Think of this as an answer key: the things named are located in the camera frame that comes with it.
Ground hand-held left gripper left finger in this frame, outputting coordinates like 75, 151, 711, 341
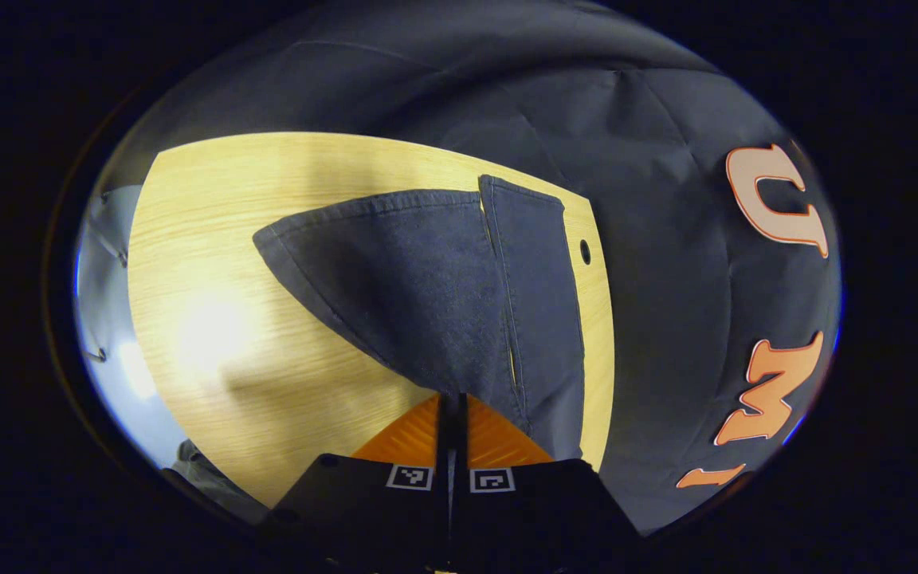
260, 392, 453, 572

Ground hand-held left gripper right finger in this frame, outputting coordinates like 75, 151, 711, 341
453, 392, 643, 572

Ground dark blue jeans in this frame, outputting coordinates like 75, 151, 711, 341
252, 174, 587, 463

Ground grey cloth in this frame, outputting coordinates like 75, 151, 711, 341
163, 438, 273, 527

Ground black backdrop cloth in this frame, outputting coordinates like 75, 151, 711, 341
104, 0, 844, 537

